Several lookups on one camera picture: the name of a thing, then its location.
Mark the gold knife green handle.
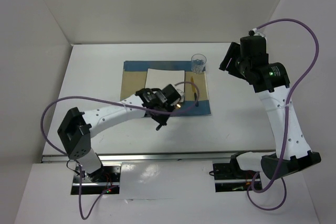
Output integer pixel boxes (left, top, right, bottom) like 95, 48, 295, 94
190, 76, 197, 101

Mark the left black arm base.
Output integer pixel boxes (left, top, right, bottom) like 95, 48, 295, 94
66, 160, 121, 195

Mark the aluminium rail frame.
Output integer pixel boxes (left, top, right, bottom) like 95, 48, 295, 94
40, 42, 289, 164

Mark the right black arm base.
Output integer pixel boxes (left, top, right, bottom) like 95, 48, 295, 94
208, 160, 256, 193

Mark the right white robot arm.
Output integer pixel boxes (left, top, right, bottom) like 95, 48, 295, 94
219, 35, 321, 179

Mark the clear drinking glass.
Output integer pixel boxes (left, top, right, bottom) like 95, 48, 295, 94
191, 54, 207, 74

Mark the square white black-rimmed plate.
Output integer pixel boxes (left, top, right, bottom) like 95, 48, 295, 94
144, 68, 185, 91

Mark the blue beige white placemat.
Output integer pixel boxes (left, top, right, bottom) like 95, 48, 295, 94
120, 61, 211, 116

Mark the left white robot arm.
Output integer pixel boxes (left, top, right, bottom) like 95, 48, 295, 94
57, 84, 184, 182

